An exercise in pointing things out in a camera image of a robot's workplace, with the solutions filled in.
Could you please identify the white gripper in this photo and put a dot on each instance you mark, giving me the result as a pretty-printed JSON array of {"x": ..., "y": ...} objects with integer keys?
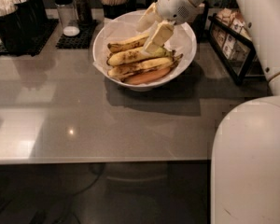
[{"x": 174, "y": 7}]

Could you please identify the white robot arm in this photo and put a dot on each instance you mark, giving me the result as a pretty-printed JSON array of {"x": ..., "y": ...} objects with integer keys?
[{"x": 245, "y": 156}]

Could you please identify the white bowl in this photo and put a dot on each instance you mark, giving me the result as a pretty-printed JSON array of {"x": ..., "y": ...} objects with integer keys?
[{"x": 123, "y": 27}]

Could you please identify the spotted yellow banana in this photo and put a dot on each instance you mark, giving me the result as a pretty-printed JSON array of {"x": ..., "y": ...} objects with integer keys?
[
  {"x": 131, "y": 69},
  {"x": 130, "y": 43}
]

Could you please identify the top spotted yellow banana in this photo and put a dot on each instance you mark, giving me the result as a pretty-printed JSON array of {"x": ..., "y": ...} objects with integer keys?
[{"x": 130, "y": 43}]

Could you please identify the orange bottom banana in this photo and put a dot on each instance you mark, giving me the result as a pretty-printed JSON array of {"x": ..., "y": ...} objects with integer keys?
[{"x": 147, "y": 77}]

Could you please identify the black rubber mat small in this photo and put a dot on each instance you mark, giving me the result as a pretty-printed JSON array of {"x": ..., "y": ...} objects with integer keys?
[{"x": 80, "y": 41}]

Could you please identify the pepper shaker black cap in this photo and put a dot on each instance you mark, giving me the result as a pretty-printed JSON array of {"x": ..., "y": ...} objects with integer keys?
[{"x": 84, "y": 15}]

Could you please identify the salt shaker black cap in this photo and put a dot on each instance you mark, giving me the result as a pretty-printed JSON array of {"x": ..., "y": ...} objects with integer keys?
[{"x": 67, "y": 16}]

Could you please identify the black cutlery holder rear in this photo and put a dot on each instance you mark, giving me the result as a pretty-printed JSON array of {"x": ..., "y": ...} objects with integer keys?
[{"x": 38, "y": 12}]

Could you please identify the black cutlery holder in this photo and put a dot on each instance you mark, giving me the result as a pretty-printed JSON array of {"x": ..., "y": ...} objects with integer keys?
[
  {"x": 18, "y": 28},
  {"x": 38, "y": 12}
]

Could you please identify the black cutlery holder front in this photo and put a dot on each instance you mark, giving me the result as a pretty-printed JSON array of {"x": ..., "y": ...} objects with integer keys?
[{"x": 18, "y": 28}]

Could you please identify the black rubber mat left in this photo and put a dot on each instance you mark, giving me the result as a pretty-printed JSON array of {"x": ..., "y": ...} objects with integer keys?
[{"x": 38, "y": 42}]

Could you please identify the black wire condiment rack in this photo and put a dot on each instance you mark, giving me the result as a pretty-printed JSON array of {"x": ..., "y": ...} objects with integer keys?
[{"x": 232, "y": 43}]

